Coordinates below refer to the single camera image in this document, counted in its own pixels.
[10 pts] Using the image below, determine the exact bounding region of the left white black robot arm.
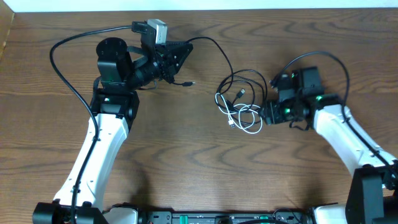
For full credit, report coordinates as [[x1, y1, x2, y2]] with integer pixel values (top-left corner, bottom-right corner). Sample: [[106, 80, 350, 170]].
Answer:
[[32, 37, 193, 223]]

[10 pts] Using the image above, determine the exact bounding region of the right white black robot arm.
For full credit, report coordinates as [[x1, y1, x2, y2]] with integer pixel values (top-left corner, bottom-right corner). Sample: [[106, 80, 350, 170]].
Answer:
[[259, 67, 397, 223]]

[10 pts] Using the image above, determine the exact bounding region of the black usb cable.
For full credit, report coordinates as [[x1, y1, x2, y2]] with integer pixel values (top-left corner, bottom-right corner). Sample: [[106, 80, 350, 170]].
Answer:
[[171, 36, 269, 128]]

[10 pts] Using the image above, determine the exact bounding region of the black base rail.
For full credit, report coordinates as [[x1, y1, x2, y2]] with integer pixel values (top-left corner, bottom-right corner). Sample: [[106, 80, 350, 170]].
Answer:
[[105, 210, 315, 224]]

